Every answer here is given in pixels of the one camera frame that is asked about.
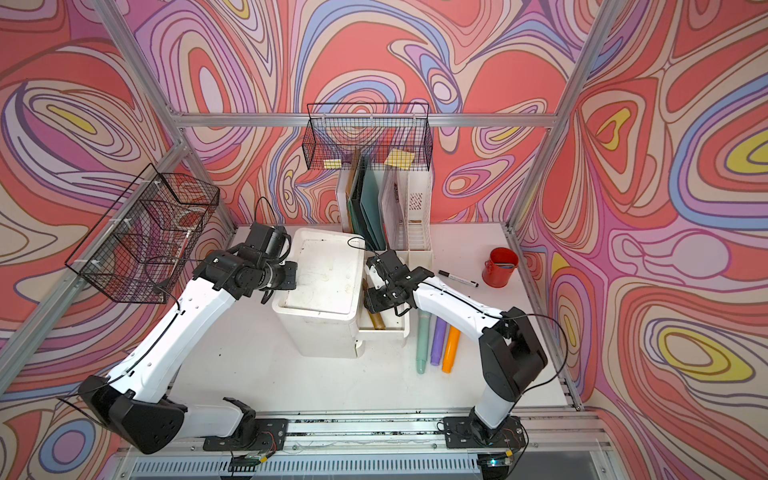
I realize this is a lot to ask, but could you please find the olive toy microphone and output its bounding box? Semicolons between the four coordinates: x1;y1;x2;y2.
362;278;386;330

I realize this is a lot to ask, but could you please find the white drawer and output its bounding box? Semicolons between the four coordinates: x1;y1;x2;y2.
356;252;411;347

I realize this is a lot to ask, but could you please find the mint green toy microphone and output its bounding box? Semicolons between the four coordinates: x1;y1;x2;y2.
416;310;431;374

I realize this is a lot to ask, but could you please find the white plastic drawer cabinet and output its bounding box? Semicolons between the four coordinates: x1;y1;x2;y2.
272;228;365;359

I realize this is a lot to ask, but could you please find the purple toy microphone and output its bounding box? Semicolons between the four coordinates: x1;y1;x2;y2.
430;317;449;366

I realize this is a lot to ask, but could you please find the orange toy microphone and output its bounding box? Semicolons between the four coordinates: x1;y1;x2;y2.
441;326;461;374

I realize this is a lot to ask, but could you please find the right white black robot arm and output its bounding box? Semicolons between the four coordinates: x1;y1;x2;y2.
364;250;548;449

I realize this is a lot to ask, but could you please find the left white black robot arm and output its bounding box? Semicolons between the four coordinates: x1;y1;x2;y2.
77;223;297;455

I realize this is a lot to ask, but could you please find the black white marker pen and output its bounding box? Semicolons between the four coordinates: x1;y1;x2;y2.
438;270;479;288

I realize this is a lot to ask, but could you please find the white file organizer rack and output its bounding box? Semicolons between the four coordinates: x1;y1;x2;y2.
335;164;433;269

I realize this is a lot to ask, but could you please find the green folder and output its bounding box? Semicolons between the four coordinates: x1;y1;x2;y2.
358;168;387;251

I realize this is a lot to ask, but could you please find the small yellow sticky note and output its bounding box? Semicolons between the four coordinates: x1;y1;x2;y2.
323;159;343;170

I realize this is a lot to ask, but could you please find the red metal cup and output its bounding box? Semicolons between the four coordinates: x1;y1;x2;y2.
482;247;519;288

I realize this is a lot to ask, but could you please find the yellow sticky note pad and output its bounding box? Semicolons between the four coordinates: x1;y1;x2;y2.
384;148;416;170

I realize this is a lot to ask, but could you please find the black wire basket left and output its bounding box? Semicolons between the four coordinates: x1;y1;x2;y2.
65;165;220;304

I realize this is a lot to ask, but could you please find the black wire basket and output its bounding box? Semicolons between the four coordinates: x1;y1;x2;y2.
65;165;220;304
302;101;434;171

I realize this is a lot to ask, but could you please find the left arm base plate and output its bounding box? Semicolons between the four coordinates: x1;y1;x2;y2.
203;418;289;453

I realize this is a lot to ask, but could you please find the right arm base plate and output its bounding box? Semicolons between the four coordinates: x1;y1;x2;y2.
438;416;527;451

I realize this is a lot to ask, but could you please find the black wire basket back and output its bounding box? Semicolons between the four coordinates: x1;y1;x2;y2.
302;101;434;171

